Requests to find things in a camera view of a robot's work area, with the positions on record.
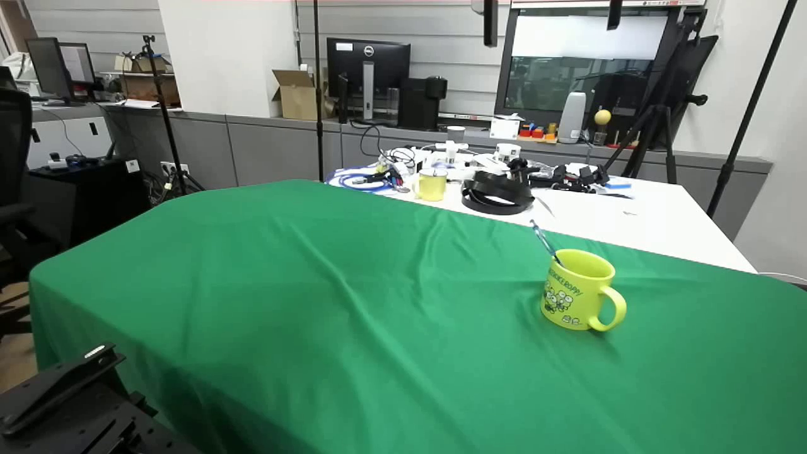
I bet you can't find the yellow mug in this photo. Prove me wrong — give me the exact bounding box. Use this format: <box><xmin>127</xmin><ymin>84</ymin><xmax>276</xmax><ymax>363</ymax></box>
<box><xmin>539</xmin><ymin>251</ymin><xmax>628</xmax><ymax>333</ymax></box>

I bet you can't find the translucent yellow cup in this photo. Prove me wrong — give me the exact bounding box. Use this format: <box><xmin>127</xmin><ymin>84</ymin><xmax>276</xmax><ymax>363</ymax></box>
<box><xmin>415</xmin><ymin>175</ymin><xmax>446</xmax><ymax>203</ymax></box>

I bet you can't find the white container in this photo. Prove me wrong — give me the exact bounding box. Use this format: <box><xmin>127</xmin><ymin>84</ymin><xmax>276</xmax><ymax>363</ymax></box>
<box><xmin>489</xmin><ymin>113</ymin><xmax>521</xmax><ymax>140</ymax></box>

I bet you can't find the black computer monitor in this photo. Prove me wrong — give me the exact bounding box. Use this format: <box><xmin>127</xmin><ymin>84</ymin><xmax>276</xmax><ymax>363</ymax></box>
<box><xmin>327</xmin><ymin>38</ymin><xmax>411</xmax><ymax>122</ymax></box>

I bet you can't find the green tablecloth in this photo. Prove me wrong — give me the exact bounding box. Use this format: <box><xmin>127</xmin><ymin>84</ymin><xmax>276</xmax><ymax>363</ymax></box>
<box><xmin>29</xmin><ymin>181</ymin><xmax>807</xmax><ymax>454</ymax></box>

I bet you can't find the cardboard box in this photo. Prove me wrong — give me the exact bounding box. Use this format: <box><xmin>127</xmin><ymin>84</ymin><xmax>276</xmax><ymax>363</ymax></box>
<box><xmin>274</xmin><ymin>70</ymin><xmax>318</xmax><ymax>122</ymax></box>

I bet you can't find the yellow ball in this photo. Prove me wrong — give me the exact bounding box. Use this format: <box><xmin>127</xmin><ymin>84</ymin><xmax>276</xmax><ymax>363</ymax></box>
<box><xmin>595</xmin><ymin>110</ymin><xmax>613</xmax><ymax>127</ymax></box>

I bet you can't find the white table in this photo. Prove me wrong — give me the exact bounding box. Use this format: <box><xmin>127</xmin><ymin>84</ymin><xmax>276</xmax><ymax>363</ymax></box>
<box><xmin>327</xmin><ymin>154</ymin><xmax>757</xmax><ymax>272</ymax></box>

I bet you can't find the blue cable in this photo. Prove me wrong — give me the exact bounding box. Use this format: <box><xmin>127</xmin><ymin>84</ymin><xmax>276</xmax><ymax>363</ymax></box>
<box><xmin>333</xmin><ymin>166</ymin><xmax>399</xmax><ymax>198</ymax></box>

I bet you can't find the black coiled cable bundle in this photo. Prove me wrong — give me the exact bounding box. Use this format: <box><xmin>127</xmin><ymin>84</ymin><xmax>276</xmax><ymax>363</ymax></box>
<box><xmin>458</xmin><ymin>166</ymin><xmax>536</xmax><ymax>217</ymax></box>

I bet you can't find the black camera tripod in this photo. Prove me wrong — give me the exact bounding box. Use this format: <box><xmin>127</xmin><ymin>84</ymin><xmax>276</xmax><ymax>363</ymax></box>
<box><xmin>605</xmin><ymin>9</ymin><xmax>710</xmax><ymax>181</ymax></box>

